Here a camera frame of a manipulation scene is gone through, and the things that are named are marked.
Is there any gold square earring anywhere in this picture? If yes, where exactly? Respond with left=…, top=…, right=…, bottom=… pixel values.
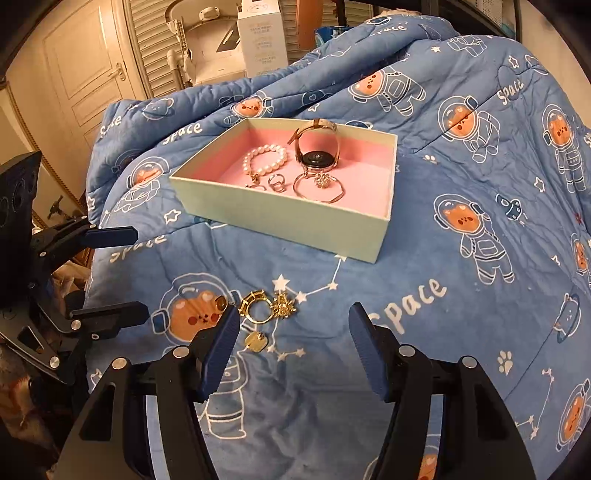
left=245, top=331, right=269, bottom=353

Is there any white baby high chair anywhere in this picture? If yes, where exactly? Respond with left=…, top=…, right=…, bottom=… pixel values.
left=164, top=0, right=245, bottom=87

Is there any blue tissue pack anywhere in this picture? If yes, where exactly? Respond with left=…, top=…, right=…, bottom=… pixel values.
left=315, top=26, right=349, bottom=47

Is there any mint box pink lining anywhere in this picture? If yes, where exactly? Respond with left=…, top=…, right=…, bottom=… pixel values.
left=170, top=118, right=398, bottom=263

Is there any brown strap wristwatch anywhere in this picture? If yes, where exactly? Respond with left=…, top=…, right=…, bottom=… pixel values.
left=287, top=118, right=341, bottom=175

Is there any gold chain link ring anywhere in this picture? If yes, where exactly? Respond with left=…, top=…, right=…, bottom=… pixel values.
left=237, top=289, right=276, bottom=326

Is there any tall white cardboard box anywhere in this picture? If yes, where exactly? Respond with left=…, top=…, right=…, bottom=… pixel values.
left=238, top=0, right=288, bottom=77

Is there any white panel door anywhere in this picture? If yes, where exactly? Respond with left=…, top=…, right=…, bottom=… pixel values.
left=41, top=0, right=144, bottom=149

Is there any white pearl bracelet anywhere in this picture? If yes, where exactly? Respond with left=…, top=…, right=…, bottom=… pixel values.
left=241, top=143, right=290, bottom=182

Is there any blue space bear quilt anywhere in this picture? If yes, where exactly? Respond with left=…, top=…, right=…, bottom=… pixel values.
left=86, top=13, right=590, bottom=479

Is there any thin rose gold bangle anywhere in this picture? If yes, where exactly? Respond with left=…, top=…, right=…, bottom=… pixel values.
left=293, top=173, right=346, bottom=204

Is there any gold snowflake earring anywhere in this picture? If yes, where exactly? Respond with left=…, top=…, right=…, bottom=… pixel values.
left=270, top=291, right=297, bottom=319
left=314, top=172, right=332, bottom=189

